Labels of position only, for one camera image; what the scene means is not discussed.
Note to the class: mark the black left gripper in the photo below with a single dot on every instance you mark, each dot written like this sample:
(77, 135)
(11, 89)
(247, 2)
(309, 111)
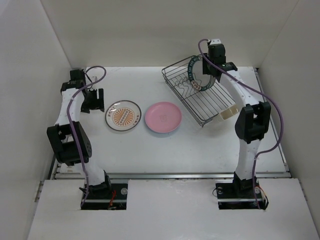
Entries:
(97, 103)

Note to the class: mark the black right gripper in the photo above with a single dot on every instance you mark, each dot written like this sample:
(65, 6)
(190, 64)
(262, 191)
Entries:
(205, 69)

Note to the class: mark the large patterned plate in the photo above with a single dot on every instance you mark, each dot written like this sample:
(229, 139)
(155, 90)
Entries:
(199, 81)

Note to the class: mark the patterned white plate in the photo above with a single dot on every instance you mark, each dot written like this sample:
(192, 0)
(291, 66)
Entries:
(123, 115)

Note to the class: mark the pink plastic plate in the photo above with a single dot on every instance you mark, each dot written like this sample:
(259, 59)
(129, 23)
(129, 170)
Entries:
(163, 117)

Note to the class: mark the blue plastic plate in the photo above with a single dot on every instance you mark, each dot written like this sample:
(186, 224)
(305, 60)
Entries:
(158, 134)

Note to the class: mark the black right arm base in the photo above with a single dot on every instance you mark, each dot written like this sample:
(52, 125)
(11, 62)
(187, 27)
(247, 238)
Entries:
(229, 199)

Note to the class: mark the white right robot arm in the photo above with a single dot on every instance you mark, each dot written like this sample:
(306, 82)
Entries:
(254, 116)

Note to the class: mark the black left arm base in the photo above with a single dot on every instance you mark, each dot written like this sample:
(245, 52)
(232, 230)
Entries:
(102, 198)

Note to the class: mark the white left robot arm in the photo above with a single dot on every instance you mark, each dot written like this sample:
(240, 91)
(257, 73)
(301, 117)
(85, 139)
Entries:
(67, 137)

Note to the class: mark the white cutlery holder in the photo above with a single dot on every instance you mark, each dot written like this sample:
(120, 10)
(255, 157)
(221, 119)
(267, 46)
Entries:
(228, 113)

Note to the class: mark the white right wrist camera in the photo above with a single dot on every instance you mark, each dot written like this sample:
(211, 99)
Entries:
(215, 41)

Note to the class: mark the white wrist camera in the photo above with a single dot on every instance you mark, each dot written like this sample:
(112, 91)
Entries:
(94, 79)
(215, 41)

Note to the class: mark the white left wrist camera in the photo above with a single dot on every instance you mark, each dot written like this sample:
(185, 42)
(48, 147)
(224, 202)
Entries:
(94, 79)

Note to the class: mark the dark wire dish rack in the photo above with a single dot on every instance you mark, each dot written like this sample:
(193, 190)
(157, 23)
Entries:
(204, 106)

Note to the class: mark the aluminium side rail left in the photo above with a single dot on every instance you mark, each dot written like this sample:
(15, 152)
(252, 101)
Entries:
(49, 175)

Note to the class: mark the aluminium front rail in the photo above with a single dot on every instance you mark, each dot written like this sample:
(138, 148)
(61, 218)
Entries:
(189, 176)

